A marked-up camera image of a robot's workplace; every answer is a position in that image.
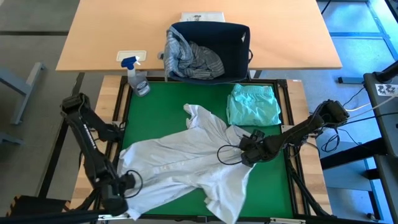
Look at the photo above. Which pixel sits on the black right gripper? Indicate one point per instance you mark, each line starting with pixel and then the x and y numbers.
pixel 256 151

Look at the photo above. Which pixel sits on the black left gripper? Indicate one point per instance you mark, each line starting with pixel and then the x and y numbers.
pixel 115 199

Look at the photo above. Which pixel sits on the teal shorts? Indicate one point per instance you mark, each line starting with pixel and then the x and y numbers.
pixel 253 105

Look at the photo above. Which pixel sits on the white patterned shirt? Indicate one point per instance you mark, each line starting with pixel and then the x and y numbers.
pixel 180 161

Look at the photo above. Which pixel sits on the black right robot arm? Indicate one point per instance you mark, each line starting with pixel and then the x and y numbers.
pixel 298 130

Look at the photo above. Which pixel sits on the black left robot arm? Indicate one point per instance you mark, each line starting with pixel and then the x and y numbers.
pixel 88 140

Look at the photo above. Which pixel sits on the navy striped laundry basket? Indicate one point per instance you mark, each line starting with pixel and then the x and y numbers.
pixel 233 49

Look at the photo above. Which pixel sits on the black desk leg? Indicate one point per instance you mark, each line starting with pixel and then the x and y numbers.
pixel 52 168

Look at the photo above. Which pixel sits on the black pole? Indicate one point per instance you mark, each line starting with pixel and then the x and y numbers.
pixel 46 218

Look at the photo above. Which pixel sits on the black orange striped box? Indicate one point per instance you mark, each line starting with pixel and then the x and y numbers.
pixel 37 205

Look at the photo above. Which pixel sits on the black side table base bar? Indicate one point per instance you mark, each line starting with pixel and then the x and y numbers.
pixel 348 155

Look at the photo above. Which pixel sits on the dark grey striped garment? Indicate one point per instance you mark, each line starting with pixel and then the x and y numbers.
pixel 205 62

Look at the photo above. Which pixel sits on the green table mat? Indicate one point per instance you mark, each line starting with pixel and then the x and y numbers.
pixel 161 105

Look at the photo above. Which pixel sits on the light wood desk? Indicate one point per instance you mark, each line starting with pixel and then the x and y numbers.
pixel 280 37

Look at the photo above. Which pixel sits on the clear spray bottle blue trigger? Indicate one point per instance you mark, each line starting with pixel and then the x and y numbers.
pixel 138 84

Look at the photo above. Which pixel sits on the grey desk foot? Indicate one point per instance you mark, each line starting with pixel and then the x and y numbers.
pixel 351 80

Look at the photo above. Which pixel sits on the light blue striped garment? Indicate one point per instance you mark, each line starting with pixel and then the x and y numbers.
pixel 174 53

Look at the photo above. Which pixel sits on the grey side table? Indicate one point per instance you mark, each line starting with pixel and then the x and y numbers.
pixel 388 130

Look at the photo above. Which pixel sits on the white fiducial marker sheet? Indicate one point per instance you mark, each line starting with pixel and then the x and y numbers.
pixel 387 89

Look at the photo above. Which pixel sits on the white printed booklet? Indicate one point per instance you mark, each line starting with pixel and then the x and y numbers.
pixel 202 16

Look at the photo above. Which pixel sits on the white desk grommet plate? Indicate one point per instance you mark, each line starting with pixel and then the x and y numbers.
pixel 130 54

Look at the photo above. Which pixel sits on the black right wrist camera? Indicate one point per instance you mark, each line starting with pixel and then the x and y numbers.
pixel 257 134

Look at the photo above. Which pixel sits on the silver frame bracket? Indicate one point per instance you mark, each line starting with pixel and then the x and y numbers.
pixel 287 221
pixel 119 216

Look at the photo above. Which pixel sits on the black aluminium table frame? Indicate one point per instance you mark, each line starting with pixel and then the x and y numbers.
pixel 171 217

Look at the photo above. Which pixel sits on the small black frame clamp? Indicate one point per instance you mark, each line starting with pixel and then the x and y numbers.
pixel 201 219

